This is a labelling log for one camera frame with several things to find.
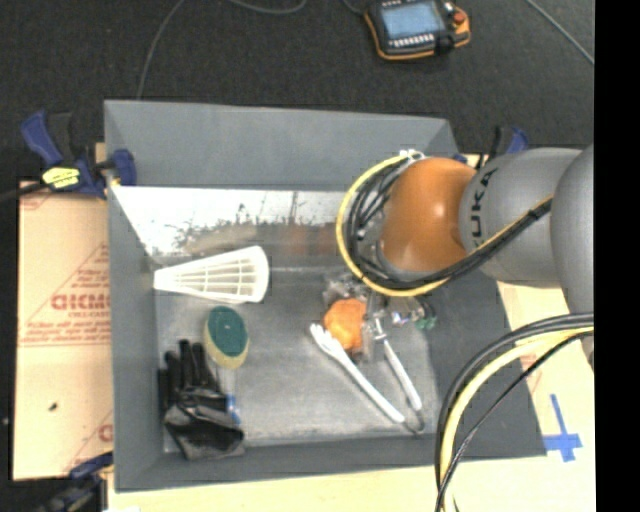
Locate orange toy fruit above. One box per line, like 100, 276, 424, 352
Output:
322, 297, 369, 354

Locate white plastic tongs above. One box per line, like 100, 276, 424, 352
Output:
308, 322, 427, 434

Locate clear crumpled plastic piece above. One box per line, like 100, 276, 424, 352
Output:
322, 273, 366, 304

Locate grey metal bin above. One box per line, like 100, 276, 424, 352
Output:
103, 99, 547, 492

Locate green and yellow sponge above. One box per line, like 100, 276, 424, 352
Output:
203, 305, 250, 370

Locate white slotted plastic scoop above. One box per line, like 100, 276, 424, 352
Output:
152, 244, 271, 305

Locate black glove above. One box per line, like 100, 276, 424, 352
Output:
157, 339, 246, 462

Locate brown cardboard board red print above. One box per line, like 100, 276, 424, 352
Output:
10, 178, 116, 482

